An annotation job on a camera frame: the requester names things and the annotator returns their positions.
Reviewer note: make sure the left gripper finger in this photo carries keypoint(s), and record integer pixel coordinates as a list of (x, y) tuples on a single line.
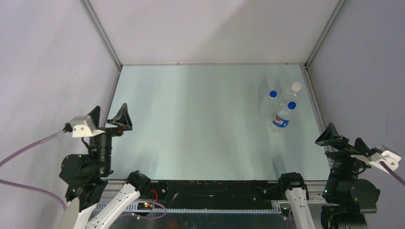
[(93, 117), (121, 120)]

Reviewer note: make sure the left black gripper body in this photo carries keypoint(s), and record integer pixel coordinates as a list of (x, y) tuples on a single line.
[(102, 147)]

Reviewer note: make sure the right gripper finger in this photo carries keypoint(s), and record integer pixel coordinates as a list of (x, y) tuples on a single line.
[(361, 147), (331, 137)]

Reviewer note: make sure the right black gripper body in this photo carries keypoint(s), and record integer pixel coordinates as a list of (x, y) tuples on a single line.
[(342, 163)]

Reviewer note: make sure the blue bottle cap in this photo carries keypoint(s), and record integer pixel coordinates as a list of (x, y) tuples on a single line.
[(272, 94), (291, 105)]

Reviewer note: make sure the Pepsi labelled clear bottle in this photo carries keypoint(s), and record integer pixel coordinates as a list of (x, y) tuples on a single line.
[(281, 120)]

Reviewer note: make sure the clear bottle with yellow label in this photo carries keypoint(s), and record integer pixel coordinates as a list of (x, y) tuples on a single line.
[(287, 96)]

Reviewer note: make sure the clear unlabelled plastic bottle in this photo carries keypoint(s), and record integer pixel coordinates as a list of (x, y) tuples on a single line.
[(266, 107)]

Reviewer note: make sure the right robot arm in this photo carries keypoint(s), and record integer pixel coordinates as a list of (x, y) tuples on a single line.
[(348, 198)]

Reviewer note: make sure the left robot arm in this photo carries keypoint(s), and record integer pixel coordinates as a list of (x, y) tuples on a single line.
[(85, 174)]

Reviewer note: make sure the left controller board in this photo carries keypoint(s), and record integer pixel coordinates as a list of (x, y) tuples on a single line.
[(145, 206)]

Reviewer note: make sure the controller board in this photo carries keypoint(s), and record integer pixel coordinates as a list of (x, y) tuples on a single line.
[(285, 212), (145, 206)]

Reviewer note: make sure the right controller board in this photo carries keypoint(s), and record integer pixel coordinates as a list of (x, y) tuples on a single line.
[(285, 212)]

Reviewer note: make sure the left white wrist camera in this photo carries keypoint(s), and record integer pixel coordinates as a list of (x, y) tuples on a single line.
[(82, 126)]

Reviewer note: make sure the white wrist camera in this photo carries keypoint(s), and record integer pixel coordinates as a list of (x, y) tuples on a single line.
[(381, 158), (82, 126)]

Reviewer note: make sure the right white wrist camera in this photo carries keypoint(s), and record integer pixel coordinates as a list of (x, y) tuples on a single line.
[(381, 158)]

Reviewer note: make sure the white slotted cable duct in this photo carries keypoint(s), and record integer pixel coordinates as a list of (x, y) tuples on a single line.
[(135, 207)]

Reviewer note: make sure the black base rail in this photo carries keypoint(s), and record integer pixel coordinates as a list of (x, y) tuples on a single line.
[(216, 194)]

